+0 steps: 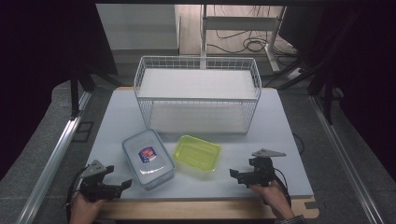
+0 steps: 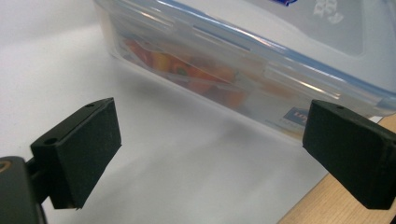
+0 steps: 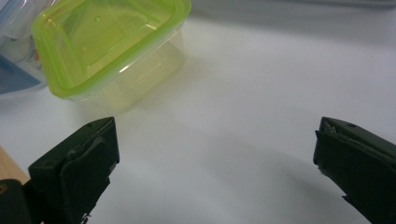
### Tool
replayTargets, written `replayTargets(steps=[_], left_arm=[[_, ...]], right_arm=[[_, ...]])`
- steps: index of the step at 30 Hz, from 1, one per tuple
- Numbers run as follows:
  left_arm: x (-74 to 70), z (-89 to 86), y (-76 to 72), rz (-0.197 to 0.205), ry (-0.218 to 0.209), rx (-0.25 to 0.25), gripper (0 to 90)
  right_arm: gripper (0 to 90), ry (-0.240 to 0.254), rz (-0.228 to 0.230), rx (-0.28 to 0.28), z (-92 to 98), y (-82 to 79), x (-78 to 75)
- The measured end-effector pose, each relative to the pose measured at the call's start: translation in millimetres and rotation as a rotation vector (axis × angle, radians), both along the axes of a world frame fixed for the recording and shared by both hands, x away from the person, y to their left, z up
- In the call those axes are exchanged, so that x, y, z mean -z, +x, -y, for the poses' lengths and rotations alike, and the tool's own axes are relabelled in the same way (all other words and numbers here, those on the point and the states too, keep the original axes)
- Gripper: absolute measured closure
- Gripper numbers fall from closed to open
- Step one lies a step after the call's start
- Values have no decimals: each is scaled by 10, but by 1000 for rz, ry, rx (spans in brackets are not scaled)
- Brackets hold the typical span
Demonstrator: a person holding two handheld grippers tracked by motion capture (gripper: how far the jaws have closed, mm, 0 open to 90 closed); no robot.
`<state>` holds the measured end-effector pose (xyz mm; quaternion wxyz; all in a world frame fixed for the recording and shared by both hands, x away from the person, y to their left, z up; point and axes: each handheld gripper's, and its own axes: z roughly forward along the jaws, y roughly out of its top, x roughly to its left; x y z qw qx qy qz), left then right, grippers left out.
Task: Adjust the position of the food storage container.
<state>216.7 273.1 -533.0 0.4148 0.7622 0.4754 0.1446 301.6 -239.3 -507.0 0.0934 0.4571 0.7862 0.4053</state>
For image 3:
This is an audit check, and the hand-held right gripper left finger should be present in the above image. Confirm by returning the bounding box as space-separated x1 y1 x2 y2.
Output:
23 117 120 224

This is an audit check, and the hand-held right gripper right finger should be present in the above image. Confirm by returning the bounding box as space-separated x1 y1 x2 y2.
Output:
313 117 396 224

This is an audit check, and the clear container with blue lid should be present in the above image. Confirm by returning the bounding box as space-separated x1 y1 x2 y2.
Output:
0 0 60 98

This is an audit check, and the clear container with green lid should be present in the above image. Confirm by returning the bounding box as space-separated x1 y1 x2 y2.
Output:
31 0 192 115

